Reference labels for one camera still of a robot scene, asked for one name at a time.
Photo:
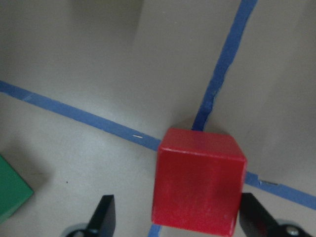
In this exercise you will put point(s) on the red wooden block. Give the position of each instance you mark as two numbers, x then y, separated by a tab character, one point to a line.
198	182

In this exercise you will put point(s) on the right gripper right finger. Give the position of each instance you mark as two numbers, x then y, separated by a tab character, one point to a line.
256	221

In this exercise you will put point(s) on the green wooden block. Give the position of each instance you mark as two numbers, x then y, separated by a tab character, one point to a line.
14	191

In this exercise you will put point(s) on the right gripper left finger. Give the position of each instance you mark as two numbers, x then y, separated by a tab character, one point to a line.
103	220

